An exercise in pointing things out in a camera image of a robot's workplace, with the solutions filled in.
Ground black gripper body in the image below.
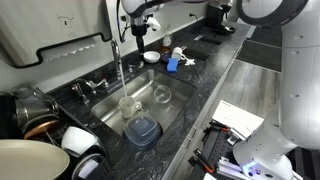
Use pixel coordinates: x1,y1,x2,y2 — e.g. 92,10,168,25
129,15,148,38

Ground chrome faucet lever blue dot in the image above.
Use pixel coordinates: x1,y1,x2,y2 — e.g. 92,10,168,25
128,59,145,73

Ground chrome gooseneck faucet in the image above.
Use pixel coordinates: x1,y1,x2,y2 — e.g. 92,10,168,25
110,38,125,81

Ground chrome faucet lever red dot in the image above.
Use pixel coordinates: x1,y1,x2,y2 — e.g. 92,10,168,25
89,77,110,90

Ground white ceramic bowl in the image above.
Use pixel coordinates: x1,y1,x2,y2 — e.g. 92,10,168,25
142,50,162,64

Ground amber dish soap bottle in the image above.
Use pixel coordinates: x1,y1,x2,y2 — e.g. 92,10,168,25
161,24,174,54

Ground dark blue plate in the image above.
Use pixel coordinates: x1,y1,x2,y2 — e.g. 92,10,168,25
160,51,188,65

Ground blue sponge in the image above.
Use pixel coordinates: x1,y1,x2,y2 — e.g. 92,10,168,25
166,57,180,73

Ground stainless steel sink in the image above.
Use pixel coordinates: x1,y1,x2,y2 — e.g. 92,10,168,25
90,68,197,138

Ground clear glass bowl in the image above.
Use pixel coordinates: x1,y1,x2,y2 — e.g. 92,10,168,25
153,84,173,104

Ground black counter mat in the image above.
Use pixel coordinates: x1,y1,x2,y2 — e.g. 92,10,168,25
183,47,211,62

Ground metal sink drain strainer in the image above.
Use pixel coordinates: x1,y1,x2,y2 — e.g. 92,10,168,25
139,100,152,113

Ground cream ceramic mug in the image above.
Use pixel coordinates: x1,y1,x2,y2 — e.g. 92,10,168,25
118,95,143,119

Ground small chrome gooseneck tap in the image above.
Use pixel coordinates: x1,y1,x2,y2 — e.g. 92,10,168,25
74,77,98,96

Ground black coffee machine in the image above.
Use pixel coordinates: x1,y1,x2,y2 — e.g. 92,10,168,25
203,1,237,36

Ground blue plastic food container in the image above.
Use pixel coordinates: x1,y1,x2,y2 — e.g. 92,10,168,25
122,114,163,152

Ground steel paper towel dispenser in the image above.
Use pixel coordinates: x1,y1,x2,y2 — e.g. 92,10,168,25
0,0,113,69

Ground black red hand tool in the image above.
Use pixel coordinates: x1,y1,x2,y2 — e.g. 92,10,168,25
209,119,232,133

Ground white bowl in rack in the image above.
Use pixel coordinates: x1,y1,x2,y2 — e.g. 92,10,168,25
60,125,101,158

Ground white flat box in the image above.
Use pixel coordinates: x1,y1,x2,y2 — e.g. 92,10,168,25
211,99,265,140

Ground stainless steel pot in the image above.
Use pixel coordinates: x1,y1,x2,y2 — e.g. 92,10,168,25
11,83,59,129

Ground black dish rack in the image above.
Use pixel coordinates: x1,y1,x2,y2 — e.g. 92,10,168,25
0,86,113,180

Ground copper pan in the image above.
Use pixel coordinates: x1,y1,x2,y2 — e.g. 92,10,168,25
22,114,61,140

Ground black perforated board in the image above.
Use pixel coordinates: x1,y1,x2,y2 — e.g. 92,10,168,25
194,124,241,180

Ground black orange clamp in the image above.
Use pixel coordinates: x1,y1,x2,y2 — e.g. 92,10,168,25
193,148,217,174

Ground glass container black rim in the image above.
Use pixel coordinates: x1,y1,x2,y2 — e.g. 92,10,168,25
71,152,106,180

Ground black cooking pot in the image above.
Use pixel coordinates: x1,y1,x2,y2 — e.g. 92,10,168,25
0,91,24,141

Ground aluminium extrusion bar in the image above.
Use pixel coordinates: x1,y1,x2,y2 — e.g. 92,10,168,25
216,155,249,180

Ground large cream plate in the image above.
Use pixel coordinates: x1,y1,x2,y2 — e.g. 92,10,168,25
0,138,71,180

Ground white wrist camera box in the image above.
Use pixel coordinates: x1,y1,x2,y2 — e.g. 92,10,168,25
145,16,162,32

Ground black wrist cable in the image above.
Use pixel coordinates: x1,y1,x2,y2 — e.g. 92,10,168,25
115,0,130,43

